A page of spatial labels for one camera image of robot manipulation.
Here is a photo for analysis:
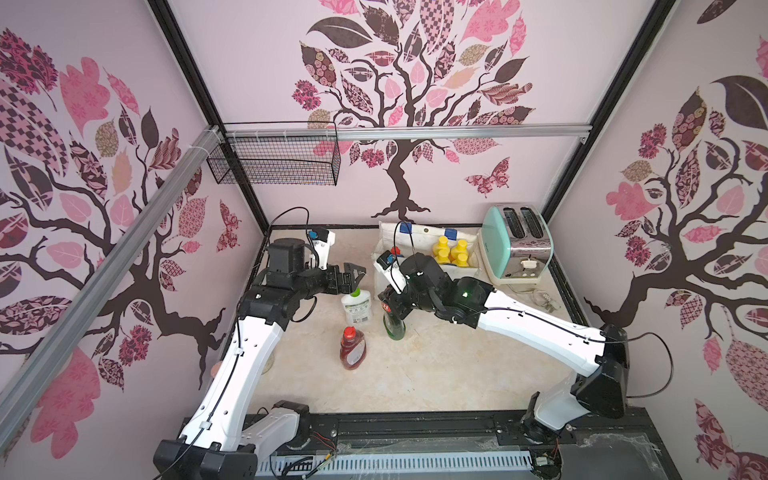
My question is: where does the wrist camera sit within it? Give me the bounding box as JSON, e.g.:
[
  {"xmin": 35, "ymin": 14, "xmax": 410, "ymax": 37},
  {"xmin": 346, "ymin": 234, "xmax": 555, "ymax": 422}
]
[
  {"xmin": 374, "ymin": 250, "xmax": 407, "ymax": 294},
  {"xmin": 308, "ymin": 227, "xmax": 335, "ymax": 270}
]

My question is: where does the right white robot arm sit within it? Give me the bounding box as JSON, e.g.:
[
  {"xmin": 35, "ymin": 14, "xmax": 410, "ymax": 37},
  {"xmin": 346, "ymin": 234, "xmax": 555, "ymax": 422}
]
[{"xmin": 374, "ymin": 252, "xmax": 629, "ymax": 444}]

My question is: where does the orange soap bottle yellow cap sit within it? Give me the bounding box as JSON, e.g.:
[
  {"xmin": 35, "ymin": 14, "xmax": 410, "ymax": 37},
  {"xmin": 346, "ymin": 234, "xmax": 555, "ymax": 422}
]
[
  {"xmin": 450, "ymin": 239, "xmax": 469, "ymax": 268},
  {"xmin": 432, "ymin": 236, "xmax": 452, "ymax": 264}
]

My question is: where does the aluminium rail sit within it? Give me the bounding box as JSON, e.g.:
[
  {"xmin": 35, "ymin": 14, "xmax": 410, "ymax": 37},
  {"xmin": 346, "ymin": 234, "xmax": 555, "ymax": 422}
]
[
  {"xmin": 226, "ymin": 124, "xmax": 592, "ymax": 141},
  {"xmin": 1, "ymin": 125, "xmax": 222, "ymax": 447}
]

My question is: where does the white bottle green cap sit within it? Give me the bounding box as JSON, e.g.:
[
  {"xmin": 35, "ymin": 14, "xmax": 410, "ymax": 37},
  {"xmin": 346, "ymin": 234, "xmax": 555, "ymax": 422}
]
[{"xmin": 341, "ymin": 288, "xmax": 373, "ymax": 327}]

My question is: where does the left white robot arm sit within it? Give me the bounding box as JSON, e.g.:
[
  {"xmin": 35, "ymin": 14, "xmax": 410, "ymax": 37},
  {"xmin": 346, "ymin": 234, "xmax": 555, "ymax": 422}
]
[{"xmin": 153, "ymin": 228, "xmax": 366, "ymax": 479}]

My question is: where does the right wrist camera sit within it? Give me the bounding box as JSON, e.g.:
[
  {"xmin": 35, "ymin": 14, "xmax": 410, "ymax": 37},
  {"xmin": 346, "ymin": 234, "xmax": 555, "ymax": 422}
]
[{"xmin": 374, "ymin": 250, "xmax": 407, "ymax": 294}]

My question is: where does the aluminium rail back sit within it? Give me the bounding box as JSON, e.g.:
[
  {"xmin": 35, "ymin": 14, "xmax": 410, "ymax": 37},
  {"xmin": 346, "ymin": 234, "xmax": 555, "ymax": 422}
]
[{"xmin": 226, "ymin": 124, "xmax": 592, "ymax": 141}]

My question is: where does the black wire basket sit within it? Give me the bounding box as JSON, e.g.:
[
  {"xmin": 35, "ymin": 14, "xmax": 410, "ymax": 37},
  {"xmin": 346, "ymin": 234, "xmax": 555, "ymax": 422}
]
[{"xmin": 207, "ymin": 120, "xmax": 341, "ymax": 186}]

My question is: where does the dark red soap bottle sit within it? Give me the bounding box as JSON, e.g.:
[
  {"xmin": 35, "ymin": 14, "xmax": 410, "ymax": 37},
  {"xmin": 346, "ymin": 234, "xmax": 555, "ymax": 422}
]
[{"xmin": 339, "ymin": 326, "xmax": 367, "ymax": 370}]

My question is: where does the aluminium rail left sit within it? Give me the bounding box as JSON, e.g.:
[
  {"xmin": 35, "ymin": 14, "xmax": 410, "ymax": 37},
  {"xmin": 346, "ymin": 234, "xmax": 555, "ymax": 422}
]
[{"xmin": 1, "ymin": 125, "xmax": 222, "ymax": 447}]

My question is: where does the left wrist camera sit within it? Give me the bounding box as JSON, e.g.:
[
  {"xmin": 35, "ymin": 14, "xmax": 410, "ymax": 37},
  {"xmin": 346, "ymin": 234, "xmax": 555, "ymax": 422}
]
[{"xmin": 308, "ymin": 227, "xmax": 335, "ymax": 270}]

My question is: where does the mint green toaster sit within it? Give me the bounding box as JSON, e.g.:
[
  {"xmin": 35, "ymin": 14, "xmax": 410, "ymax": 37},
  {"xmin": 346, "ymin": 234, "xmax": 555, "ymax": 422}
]
[{"xmin": 478, "ymin": 203, "xmax": 554, "ymax": 285}]

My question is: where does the dark green soap bottle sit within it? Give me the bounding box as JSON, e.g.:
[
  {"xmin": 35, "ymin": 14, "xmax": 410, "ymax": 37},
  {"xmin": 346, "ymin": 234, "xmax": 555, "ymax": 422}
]
[{"xmin": 382, "ymin": 302, "xmax": 406, "ymax": 340}]

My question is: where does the black corner frame post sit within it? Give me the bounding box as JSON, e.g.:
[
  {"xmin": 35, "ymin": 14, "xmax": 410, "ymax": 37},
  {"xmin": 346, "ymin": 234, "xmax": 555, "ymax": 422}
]
[{"xmin": 147, "ymin": 0, "xmax": 270, "ymax": 235}]

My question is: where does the white canvas Doraemon shopping bag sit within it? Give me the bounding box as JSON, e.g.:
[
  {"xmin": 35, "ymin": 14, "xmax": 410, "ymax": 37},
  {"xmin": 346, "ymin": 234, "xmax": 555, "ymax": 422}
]
[{"xmin": 371, "ymin": 222, "xmax": 480, "ymax": 279}]

